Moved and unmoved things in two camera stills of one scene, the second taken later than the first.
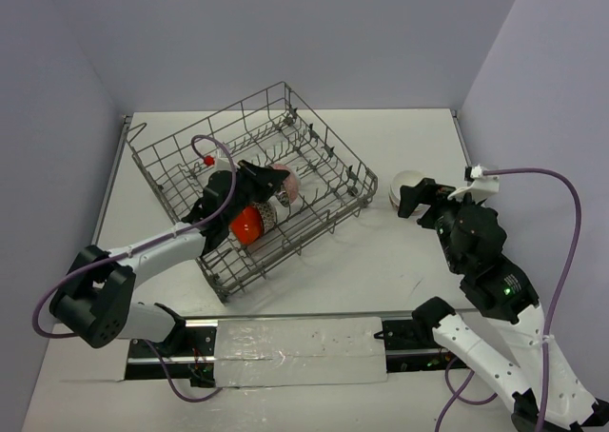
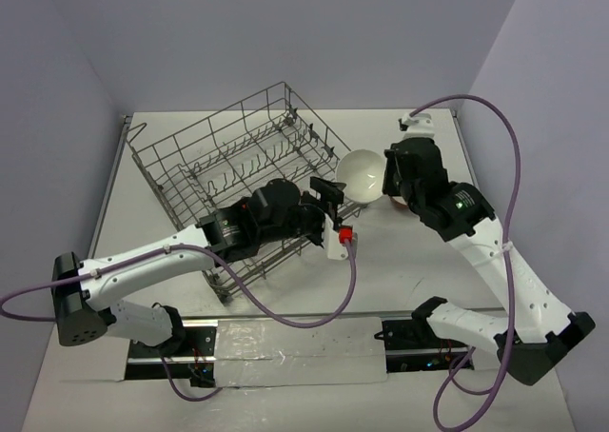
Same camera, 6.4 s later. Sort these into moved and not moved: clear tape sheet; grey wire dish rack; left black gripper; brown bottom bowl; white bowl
Moved: white bowl; left black gripper
Not moved: brown bottom bowl; clear tape sheet; grey wire dish rack
